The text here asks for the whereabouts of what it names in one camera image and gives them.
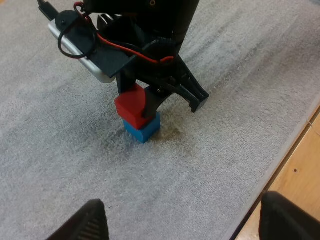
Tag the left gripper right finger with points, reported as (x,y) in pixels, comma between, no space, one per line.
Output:
(285,220)

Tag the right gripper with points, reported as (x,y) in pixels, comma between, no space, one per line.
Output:
(150,25)

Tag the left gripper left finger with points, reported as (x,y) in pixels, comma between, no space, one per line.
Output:
(87,222)

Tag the red cube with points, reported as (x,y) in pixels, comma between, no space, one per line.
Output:
(130,105)

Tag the blue cube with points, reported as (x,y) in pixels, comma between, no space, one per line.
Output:
(145,132)

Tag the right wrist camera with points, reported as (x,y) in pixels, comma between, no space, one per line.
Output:
(100,75)

